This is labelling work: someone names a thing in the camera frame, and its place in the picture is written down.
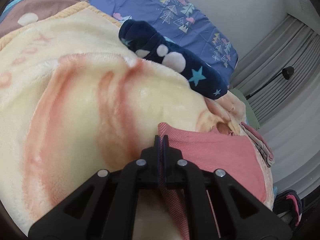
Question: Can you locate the navy star fleece garment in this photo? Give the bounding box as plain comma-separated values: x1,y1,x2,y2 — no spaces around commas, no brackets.
119,20,228,100

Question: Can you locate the cream peach plush blanket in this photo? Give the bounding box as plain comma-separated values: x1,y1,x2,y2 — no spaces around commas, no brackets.
0,0,275,240

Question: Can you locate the pink knit garment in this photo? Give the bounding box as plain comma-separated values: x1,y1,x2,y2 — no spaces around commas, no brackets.
157,122,267,240

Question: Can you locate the black floor lamp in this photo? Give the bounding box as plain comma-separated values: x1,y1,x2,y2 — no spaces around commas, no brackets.
245,66,295,100

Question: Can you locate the green bed sheet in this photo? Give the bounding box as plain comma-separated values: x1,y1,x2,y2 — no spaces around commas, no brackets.
230,88,260,130

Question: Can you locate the folded pink clothes stack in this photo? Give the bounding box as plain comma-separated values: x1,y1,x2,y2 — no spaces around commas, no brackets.
240,122,274,167

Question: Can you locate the grey curtain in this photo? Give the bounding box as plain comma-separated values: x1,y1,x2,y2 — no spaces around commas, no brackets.
232,16,319,197

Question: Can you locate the blue tree print pillow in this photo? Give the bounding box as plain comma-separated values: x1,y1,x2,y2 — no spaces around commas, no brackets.
89,0,238,83

